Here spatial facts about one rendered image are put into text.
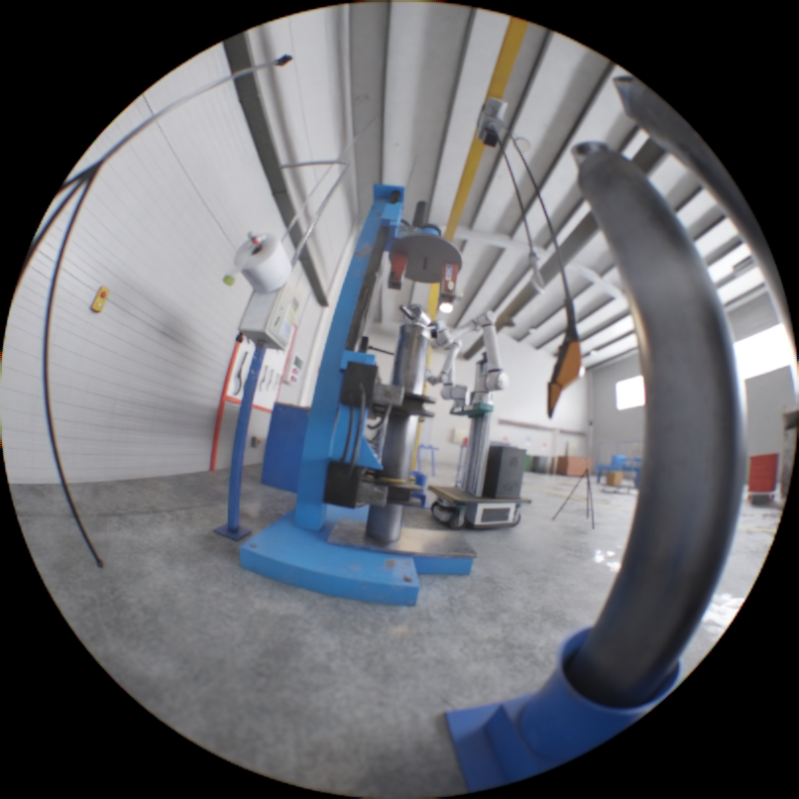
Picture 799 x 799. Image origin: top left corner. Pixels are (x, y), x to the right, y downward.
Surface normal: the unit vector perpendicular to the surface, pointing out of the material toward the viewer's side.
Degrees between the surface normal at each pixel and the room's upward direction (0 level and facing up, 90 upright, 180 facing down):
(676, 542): 90
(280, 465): 90
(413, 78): 173
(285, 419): 90
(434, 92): 173
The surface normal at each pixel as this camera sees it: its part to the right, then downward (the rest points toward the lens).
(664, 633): -0.71, -0.23
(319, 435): 0.07, -0.16
